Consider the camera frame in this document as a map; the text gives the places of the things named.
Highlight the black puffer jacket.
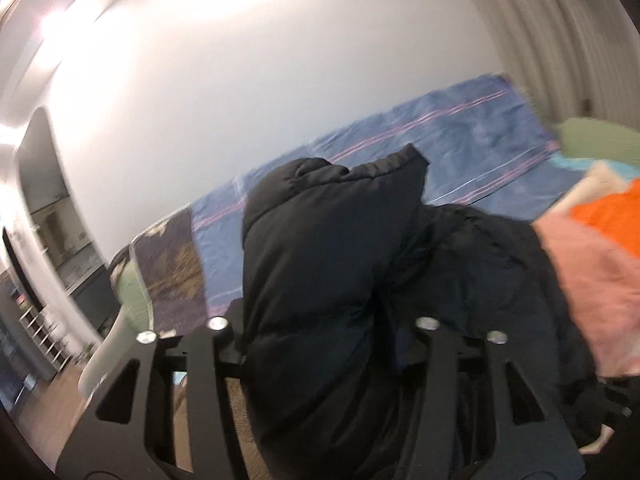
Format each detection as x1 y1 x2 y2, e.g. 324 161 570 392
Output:
241 146 605 479

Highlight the cream printed blanket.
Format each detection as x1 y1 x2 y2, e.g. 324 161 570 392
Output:
548 154 639 214

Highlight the arched wall mirror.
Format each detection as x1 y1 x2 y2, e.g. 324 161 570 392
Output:
16 107 119 338

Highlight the green pillow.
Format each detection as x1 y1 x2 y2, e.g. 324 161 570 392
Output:
108 248 153 332

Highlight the pink quilted jacket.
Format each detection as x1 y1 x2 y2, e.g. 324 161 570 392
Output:
533 214 639 377

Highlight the blue plaid duvet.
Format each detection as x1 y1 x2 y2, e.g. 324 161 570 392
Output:
190 72 586 319

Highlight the white shelf unit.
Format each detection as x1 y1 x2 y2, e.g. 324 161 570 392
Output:
18 306 70 373

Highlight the dark floral pillow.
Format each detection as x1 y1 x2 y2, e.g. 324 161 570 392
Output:
129 207 207 337

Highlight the orange puffer jacket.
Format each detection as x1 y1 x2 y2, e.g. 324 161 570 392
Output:
570 191 639 254

